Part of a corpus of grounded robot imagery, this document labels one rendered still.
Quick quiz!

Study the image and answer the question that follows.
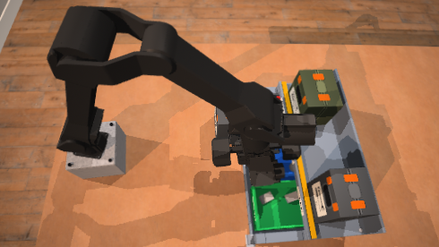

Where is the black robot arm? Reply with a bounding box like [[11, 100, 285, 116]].
[[47, 5, 317, 187]]

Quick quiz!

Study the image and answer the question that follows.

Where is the yellow long thin bar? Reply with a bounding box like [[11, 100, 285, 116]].
[[281, 81, 317, 239]]

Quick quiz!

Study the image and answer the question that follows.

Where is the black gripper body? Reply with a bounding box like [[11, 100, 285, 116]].
[[211, 137, 301, 167]]

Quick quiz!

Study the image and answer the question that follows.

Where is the green open bin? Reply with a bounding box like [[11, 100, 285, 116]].
[[250, 180, 304, 231]]

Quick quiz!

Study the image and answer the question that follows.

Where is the blue bin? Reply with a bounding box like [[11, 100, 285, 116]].
[[275, 149, 295, 181]]

